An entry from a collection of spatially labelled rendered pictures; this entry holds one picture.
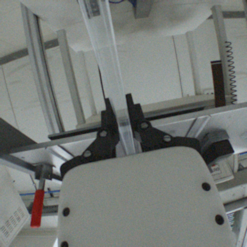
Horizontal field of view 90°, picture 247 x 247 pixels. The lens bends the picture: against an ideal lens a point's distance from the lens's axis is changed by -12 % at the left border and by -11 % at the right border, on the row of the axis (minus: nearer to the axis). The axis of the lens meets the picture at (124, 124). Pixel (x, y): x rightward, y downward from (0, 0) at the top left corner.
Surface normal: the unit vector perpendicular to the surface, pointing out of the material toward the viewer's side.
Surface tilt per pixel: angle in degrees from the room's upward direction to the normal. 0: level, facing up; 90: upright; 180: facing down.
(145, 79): 90
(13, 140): 90
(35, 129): 90
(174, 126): 43
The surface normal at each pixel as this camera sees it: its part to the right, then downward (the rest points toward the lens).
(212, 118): 0.15, 0.83
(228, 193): 0.01, 0.20
